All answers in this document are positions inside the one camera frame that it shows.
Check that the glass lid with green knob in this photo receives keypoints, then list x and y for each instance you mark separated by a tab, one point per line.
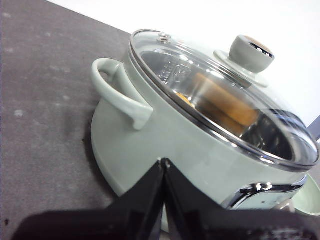
250	55

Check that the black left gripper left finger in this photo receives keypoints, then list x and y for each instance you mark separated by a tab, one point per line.
120	220

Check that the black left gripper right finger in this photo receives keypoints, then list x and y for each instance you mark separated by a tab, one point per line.
215	222

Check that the pale green electric steamer pot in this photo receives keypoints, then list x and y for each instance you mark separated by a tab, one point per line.
190	155

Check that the yellow corn cob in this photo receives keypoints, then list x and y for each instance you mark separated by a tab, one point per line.
225	105

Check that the pale green round plate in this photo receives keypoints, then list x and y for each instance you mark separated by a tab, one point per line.
308	200

